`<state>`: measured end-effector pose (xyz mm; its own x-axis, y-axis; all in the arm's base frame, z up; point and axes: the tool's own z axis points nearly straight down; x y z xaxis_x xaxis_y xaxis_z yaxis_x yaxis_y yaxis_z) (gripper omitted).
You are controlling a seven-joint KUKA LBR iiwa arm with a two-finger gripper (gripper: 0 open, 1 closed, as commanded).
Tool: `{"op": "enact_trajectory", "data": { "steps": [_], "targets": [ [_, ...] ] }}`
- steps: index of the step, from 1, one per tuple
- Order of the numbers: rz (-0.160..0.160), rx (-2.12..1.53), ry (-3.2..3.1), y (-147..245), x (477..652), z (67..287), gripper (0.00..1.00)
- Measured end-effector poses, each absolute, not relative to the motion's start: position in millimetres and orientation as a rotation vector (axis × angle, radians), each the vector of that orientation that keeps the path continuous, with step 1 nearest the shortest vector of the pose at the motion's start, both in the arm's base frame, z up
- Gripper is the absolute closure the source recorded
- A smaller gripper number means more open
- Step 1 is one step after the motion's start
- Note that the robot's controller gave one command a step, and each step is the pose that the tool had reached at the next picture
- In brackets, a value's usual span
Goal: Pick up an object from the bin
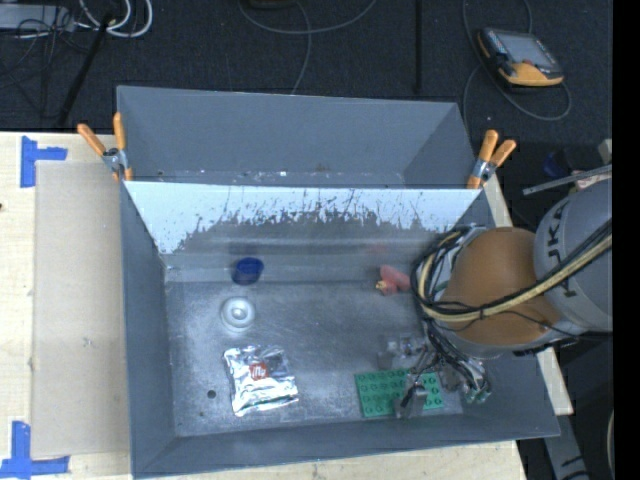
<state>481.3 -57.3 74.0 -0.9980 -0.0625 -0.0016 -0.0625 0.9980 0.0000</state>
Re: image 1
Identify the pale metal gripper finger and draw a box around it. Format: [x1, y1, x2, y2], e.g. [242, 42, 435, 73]
[394, 373, 430, 419]
[377, 336, 420, 370]

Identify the green studded flat block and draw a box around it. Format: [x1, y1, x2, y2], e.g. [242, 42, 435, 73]
[353, 367, 446, 419]

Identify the small red plastic object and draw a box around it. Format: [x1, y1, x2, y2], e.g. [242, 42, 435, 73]
[375, 264, 413, 297]

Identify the grey metal bin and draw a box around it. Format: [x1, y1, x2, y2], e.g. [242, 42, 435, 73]
[115, 85, 562, 477]

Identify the silver foil packet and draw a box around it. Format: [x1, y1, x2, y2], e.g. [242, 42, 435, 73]
[222, 344, 301, 418]

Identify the clear plastic bottle blue cap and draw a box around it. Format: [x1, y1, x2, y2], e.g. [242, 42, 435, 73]
[218, 256, 266, 330]

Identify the pale flat board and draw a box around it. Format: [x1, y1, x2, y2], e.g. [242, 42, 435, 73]
[29, 160, 132, 462]

